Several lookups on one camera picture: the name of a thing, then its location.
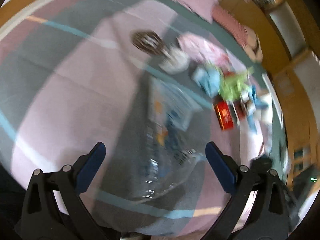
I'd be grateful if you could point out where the plaid pink grey quilt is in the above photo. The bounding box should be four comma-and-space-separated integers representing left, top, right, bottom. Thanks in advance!
1, 0, 285, 236

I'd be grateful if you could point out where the red cigarette box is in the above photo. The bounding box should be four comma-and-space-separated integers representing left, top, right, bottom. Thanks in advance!
214, 101, 234, 131

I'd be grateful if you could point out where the white tissue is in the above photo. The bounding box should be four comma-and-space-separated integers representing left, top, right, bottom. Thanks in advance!
159, 47, 190, 75

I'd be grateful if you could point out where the blue face mask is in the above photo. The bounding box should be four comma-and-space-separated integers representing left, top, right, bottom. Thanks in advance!
192, 67, 221, 98

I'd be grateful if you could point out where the striped plush doll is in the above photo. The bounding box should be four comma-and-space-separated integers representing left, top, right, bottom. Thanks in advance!
212, 5, 263, 63

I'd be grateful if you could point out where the red plastic wrapper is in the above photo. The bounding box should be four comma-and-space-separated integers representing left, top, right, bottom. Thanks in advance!
223, 71, 236, 78

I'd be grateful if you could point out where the clear printed plastic bag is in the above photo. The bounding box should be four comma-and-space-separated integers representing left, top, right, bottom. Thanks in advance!
135, 77, 202, 203

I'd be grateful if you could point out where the pink plastic wrapper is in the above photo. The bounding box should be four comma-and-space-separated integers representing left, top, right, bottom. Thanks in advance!
177, 33, 247, 73

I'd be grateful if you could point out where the blue quilted cloth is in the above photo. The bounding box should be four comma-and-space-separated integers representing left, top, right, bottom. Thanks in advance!
243, 86, 269, 133

